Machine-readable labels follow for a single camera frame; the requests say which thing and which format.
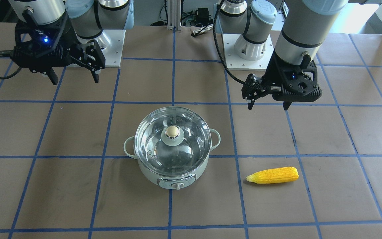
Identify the yellow corn cob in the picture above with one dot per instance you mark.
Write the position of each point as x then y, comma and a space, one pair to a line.
274, 176

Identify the aluminium frame post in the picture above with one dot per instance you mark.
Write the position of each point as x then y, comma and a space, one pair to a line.
174, 15

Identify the glass pot lid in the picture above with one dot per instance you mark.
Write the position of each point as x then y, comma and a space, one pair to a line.
173, 141

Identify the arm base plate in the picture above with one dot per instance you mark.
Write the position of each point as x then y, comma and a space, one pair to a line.
243, 55
111, 43

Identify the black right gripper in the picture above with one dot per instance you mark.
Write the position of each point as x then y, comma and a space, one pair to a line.
68, 42

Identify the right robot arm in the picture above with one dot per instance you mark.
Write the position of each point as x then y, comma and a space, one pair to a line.
88, 17

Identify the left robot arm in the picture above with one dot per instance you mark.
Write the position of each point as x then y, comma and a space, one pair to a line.
305, 28

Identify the black power adapter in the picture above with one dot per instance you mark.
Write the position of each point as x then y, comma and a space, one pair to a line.
202, 16

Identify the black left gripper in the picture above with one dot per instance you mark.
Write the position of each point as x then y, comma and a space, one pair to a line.
272, 77

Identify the pale green electric pot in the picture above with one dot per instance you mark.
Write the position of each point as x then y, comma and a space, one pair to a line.
170, 183

